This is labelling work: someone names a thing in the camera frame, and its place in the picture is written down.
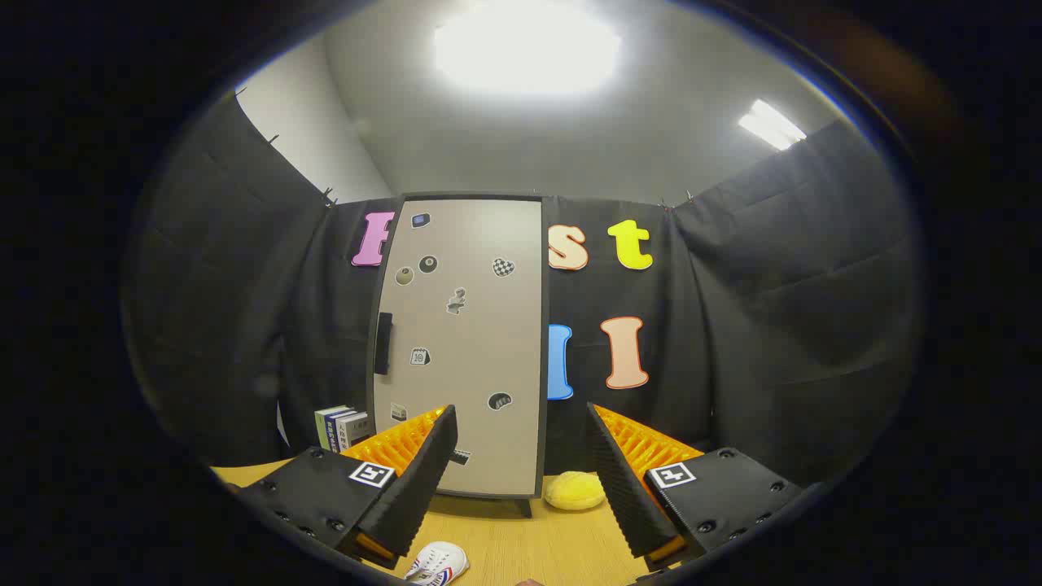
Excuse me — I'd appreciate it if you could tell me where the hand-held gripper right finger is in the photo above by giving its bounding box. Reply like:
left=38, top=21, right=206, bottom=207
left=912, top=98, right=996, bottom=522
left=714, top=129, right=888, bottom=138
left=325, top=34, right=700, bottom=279
left=586, top=402, right=803, bottom=571

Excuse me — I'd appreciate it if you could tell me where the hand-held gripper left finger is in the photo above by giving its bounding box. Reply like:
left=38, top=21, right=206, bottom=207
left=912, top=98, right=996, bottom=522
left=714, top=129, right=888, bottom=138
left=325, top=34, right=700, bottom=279
left=232, top=405, right=458, bottom=571

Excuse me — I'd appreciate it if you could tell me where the white canvas shoe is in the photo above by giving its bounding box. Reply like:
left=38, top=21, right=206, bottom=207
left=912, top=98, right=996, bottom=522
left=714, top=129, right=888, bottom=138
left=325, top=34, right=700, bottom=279
left=405, top=541, right=470, bottom=586

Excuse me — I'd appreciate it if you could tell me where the dark grey shoe cabinet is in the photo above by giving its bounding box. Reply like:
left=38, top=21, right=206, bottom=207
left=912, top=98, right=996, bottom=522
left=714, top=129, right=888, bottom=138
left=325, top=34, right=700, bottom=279
left=368, top=192, right=549, bottom=518

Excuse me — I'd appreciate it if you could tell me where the black cabinet door handle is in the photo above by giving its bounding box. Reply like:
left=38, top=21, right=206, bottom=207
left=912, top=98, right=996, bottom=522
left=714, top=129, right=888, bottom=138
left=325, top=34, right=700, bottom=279
left=374, top=312, right=394, bottom=376

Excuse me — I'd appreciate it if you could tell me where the yellow plush toy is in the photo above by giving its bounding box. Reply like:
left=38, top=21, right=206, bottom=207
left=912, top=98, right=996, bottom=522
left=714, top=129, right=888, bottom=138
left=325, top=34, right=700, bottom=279
left=544, top=470, right=607, bottom=512

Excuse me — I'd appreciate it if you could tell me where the blue spine book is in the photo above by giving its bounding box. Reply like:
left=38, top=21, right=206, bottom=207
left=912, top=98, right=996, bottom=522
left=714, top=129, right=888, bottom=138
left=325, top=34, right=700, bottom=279
left=326, top=409, right=359, bottom=453

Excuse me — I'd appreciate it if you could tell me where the black backdrop cloth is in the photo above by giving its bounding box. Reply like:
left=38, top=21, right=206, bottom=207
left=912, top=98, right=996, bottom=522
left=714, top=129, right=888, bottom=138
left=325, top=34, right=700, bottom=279
left=122, top=90, right=925, bottom=489

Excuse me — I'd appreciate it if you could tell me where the small ceiling light panel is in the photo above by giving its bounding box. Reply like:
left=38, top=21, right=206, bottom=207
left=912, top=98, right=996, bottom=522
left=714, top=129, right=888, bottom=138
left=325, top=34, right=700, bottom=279
left=738, top=99, right=807, bottom=151

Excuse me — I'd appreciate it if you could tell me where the large ceiling light panel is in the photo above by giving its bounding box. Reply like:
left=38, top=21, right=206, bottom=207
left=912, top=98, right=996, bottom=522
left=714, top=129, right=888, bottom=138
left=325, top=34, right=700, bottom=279
left=434, top=0, right=621, bottom=97

